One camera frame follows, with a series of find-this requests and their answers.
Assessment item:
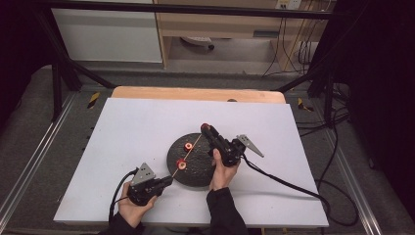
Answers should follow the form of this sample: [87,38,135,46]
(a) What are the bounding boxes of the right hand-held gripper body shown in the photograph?
[211,133,265,167]

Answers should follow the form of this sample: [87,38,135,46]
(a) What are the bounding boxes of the black metal frame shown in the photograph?
[32,0,347,122]

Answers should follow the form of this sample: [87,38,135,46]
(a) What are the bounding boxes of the hand-held gripper black cable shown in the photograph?
[241,154,360,227]
[108,167,140,223]

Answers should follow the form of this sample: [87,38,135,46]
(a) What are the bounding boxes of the dark curtain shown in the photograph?
[0,0,55,126]
[331,0,415,213]

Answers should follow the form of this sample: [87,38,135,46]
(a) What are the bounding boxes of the person's left hand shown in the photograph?
[117,190,159,229]

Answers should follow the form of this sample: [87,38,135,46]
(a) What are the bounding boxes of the right hand-held gripper black cable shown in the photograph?
[241,154,360,227]

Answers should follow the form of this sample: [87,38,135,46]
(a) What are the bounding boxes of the white board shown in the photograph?
[53,97,330,228]

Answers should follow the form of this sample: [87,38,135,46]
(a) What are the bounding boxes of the white wall socket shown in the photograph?
[275,0,303,11]

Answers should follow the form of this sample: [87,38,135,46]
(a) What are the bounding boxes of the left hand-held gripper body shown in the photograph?
[126,162,164,207]

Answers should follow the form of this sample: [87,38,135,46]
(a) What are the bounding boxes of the wooden shelf unit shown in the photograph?
[153,0,329,71]

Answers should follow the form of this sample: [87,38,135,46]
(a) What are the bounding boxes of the bundle of hanging cables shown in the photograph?
[261,16,327,78]

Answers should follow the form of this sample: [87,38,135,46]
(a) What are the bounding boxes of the thin wooden skewer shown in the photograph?
[171,134,203,179]

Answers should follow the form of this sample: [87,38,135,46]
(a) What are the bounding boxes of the round black plate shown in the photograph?
[166,132,226,188]

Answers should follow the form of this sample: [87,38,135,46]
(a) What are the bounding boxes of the person's right hand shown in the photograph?
[208,148,242,192]

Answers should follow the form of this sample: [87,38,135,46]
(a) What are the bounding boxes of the aluminium floor rail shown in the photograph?
[321,128,384,235]
[0,92,78,223]

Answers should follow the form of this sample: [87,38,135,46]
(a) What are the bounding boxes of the black floor cables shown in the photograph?
[295,81,351,138]

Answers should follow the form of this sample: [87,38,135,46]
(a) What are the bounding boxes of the left hand-held gripper black cable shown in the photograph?
[108,167,140,223]

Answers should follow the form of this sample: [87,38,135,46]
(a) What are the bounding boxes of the white cabinet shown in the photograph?
[50,8,163,64]

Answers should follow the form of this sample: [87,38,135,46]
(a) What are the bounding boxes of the white power strip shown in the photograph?
[179,35,216,51]

